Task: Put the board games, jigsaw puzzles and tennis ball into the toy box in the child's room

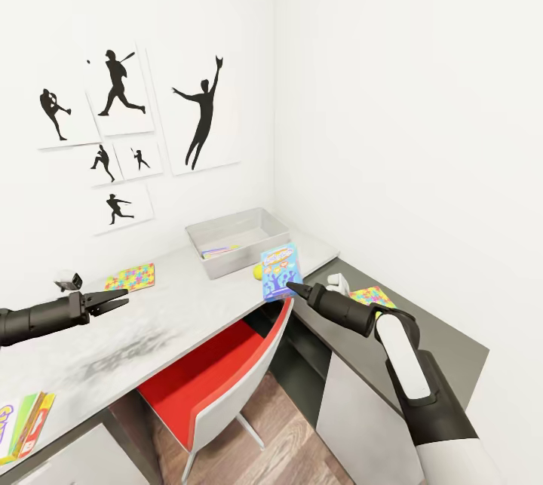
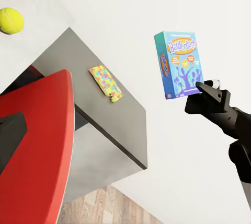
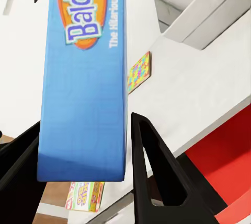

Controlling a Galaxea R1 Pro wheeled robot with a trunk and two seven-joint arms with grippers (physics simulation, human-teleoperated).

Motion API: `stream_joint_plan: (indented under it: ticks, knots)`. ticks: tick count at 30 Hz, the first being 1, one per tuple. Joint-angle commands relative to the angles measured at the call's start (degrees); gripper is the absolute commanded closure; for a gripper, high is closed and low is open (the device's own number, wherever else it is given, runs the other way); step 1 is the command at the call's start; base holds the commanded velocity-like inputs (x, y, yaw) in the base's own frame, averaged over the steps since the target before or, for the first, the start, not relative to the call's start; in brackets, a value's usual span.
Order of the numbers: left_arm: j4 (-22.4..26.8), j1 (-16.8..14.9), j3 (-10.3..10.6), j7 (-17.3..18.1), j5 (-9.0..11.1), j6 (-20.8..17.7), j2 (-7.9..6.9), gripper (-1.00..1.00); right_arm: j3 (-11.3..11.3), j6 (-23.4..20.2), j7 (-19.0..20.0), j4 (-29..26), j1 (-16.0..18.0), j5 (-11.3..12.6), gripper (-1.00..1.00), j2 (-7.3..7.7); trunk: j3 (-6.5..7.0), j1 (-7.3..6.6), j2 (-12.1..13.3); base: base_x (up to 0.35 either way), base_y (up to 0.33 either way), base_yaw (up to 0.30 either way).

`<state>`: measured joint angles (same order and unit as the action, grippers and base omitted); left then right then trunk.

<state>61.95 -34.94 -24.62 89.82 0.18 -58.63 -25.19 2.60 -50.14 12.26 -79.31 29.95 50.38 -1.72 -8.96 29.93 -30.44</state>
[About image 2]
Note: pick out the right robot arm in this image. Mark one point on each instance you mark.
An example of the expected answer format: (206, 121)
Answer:
(213, 103)

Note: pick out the swivel chair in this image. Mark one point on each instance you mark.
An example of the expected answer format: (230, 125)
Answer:
(33, 184)

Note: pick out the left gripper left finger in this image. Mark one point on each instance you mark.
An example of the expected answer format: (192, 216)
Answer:
(12, 130)

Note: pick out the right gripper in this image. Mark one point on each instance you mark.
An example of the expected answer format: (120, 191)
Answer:
(210, 103)

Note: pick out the board game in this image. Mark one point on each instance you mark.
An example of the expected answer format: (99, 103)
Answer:
(179, 63)

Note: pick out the jigsaw puzzle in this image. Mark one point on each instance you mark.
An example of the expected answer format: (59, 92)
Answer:
(106, 82)

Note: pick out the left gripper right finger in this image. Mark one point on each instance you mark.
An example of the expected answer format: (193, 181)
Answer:
(243, 129)

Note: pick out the tennis ball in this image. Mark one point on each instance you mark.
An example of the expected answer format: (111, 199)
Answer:
(11, 20)

